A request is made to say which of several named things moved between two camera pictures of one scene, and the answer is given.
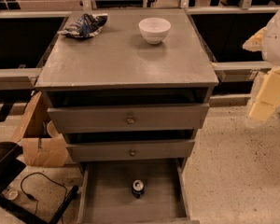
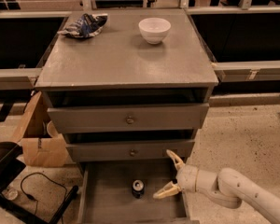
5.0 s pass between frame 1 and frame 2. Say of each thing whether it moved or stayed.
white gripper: moved
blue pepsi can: stayed
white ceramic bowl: stayed
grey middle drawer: stayed
